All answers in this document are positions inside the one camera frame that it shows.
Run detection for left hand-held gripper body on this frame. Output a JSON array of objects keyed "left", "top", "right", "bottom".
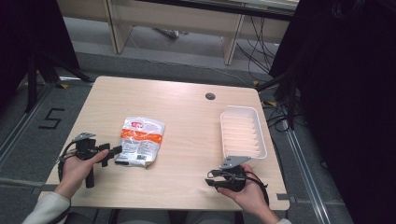
[{"left": 71, "top": 132, "right": 98, "bottom": 189}]

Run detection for black floor cables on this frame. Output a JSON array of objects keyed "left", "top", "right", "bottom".
[{"left": 235, "top": 15, "right": 281, "bottom": 82}]

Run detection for person's left hand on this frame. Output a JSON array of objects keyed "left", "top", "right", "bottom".
[{"left": 54, "top": 148, "right": 110, "bottom": 199}]

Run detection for light wooden desk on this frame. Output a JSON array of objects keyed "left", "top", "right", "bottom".
[{"left": 56, "top": 0, "right": 301, "bottom": 66}]

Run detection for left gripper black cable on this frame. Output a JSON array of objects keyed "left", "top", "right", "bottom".
[{"left": 57, "top": 141, "right": 82, "bottom": 183}]

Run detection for person's right hand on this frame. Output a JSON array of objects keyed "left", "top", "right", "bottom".
[{"left": 217, "top": 163, "right": 273, "bottom": 217}]

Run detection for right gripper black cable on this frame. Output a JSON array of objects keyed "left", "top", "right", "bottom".
[{"left": 241, "top": 170, "right": 271, "bottom": 207}]

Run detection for black metal stand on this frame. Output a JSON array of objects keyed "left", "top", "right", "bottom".
[{"left": 24, "top": 50, "right": 93, "bottom": 114}]

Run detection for person's legs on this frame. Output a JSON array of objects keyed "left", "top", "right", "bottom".
[{"left": 64, "top": 208, "right": 245, "bottom": 224}]

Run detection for white plastic basket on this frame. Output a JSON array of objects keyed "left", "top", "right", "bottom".
[{"left": 219, "top": 105, "right": 268, "bottom": 167}]

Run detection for white snack packet orange band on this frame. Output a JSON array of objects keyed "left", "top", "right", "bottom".
[{"left": 114, "top": 116, "right": 166, "bottom": 169}]

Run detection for black curtain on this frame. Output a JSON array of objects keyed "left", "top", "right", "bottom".
[
  {"left": 0, "top": 0, "right": 80, "bottom": 110},
  {"left": 269, "top": 0, "right": 396, "bottom": 224}
]

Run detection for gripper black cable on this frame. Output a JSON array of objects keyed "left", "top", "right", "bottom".
[
  {"left": 57, "top": 141, "right": 82, "bottom": 183},
  {"left": 241, "top": 170, "right": 271, "bottom": 207}
]

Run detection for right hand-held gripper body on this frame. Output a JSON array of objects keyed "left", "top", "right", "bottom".
[{"left": 219, "top": 155, "right": 252, "bottom": 193}]

